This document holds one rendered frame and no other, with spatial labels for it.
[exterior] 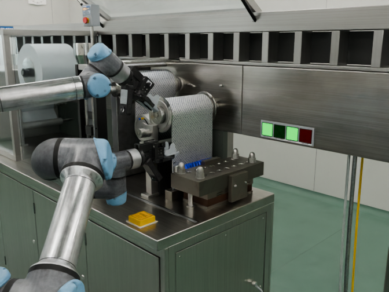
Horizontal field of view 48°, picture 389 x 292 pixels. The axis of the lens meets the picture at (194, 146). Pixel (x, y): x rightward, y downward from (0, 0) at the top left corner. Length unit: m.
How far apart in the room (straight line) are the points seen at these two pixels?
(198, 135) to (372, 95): 0.71
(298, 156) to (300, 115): 2.87
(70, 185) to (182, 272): 0.63
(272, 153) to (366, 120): 3.21
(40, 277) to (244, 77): 1.21
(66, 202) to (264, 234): 1.05
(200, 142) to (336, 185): 2.73
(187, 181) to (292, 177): 3.09
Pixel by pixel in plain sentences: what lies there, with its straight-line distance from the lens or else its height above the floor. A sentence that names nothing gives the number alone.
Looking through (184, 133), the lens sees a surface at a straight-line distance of 1.79.
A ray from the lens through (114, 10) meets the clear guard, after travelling 2.52.
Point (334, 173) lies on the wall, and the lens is 4.42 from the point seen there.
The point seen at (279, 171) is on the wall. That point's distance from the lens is 4.76.
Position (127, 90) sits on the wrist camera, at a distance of 1.62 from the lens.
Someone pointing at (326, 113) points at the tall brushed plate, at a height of 1.28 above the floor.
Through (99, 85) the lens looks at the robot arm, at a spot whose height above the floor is 1.40.
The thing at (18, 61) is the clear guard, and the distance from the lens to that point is 2.51.
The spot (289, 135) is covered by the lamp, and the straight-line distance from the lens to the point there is 1.76.
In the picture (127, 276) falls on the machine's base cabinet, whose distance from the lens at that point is 1.75.
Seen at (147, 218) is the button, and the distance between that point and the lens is 1.58.
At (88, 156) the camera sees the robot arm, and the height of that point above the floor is 1.24.
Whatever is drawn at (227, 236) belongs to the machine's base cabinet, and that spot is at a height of 0.80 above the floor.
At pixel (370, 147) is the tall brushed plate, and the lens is 1.61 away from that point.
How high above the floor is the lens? 1.54
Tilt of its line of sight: 14 degrees down
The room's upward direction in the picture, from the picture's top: straight up
